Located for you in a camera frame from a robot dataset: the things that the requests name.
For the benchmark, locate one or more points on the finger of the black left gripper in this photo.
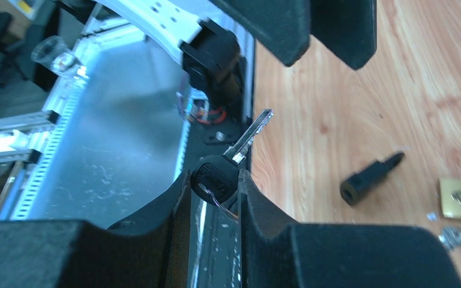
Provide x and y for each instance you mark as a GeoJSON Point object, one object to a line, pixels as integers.
{"type": "Point", "coordinates": [283, 27]}
{"type": "Point", "coordinates": [348, 28]}

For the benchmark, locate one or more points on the black-headed key bunch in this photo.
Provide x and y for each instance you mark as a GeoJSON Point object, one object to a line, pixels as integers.
{"type": "Point", "coordinates": [215, 177]}

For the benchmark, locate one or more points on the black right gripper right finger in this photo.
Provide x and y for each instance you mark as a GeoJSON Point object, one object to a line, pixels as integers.
{"type": "Point", "coordinates": [278, 251]}

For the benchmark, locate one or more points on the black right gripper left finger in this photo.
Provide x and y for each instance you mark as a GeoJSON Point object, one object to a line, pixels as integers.
{"type": "Point", "coordinates": [149, 248]}

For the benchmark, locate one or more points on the black padlock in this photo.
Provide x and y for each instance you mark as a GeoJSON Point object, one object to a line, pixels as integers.
{"type": "Point", "coordinates": [358, 185]}

